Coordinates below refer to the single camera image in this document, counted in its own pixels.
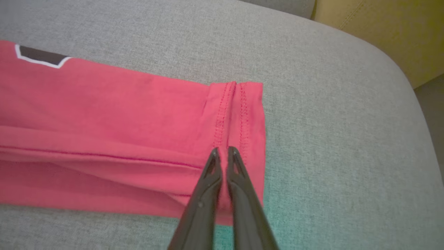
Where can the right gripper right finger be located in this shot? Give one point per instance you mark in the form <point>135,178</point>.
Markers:
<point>249,215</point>

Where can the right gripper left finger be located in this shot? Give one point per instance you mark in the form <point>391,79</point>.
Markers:
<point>199,211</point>

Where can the red shirt with white sleeves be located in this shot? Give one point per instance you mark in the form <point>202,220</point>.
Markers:
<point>104,132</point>

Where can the grey fabric sofa seat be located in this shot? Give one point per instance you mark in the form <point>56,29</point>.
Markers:
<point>347,139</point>

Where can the yellow upholstered furniture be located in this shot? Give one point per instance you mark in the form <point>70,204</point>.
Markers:
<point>392,31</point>

